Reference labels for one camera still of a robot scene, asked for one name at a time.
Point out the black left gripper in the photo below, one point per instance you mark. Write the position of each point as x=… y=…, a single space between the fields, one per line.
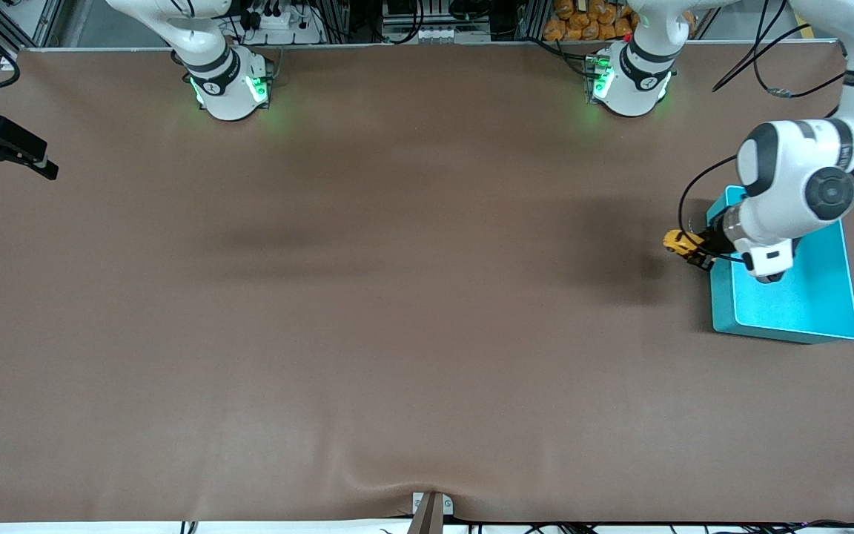
x=709 y=241

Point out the yellow beetle toy car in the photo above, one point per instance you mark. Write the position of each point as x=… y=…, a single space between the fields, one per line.
x=675 y=241

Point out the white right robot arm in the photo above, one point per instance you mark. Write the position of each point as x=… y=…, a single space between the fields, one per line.
x=223 y=81

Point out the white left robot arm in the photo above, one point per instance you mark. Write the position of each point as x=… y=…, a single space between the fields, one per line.
x=790 y=174

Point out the white corner clip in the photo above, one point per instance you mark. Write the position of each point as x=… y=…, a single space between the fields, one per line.
x=6 y=63

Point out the teal plastic storage box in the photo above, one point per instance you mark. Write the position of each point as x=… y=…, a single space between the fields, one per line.
x=805 y=308

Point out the orange packaged goods pile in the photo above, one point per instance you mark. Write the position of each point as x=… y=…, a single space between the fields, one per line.
x=590 y=18

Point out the white power strip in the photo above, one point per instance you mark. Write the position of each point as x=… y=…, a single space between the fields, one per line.
x=279 y=21

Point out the brown table mat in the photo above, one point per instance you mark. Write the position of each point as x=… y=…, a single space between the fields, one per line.
x=397 y=334

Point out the white terminal block row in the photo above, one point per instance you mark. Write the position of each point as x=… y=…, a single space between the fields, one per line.
x=438 y=33

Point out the metal clamp bracket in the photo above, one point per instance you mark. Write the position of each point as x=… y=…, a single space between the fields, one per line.
x=431 y=512

